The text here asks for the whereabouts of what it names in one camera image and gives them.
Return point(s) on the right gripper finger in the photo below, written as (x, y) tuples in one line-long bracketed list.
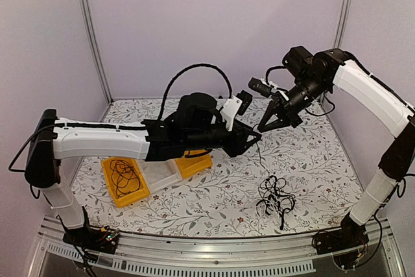
[(265, 125), (271, 110)]

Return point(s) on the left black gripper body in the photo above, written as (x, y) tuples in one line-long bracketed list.
[(234, 148)]

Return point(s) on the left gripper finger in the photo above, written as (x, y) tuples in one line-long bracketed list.
[(245, 131), (242, 145)]

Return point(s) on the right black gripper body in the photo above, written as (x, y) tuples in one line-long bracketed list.
[(291, 114)]

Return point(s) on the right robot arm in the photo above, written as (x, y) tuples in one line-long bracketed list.
[(317, 74)]

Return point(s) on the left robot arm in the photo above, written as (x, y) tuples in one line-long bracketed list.
[(197, 124)]

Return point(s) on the far yellow plastic bin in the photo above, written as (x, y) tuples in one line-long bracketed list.
[(193, 162)]

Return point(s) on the yellow plastic bin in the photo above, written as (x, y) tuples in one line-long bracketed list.
[(124, 181), (193, 162)]

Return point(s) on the floral table cloth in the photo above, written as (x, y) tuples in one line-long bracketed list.
[(308, 160)]

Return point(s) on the white translucent plastic bin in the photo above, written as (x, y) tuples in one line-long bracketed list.
[(159, 175)]

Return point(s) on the near yellow plastic bin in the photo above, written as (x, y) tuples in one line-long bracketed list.
[(124, 181)]

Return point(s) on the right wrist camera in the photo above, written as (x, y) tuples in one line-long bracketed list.
[(265, 88)]

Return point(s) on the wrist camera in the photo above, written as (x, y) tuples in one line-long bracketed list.
[(265, 88), (236, 105)]

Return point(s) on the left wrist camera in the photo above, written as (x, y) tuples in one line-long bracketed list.
[(236, 105)]

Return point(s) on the front aluminium rail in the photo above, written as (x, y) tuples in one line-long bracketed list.
[(159, 255)]

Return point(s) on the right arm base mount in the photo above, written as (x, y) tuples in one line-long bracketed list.
[(351, 240)]

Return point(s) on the right aluminium frame post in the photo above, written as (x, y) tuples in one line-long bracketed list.
[(341, 24)]

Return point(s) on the aluminium frame post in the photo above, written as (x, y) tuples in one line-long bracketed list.
[(341, 24), (95, 51)]

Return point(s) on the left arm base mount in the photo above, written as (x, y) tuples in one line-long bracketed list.
[(104, 239)]

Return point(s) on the left aluminium frame post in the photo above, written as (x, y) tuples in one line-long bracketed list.
[(95, 51)]

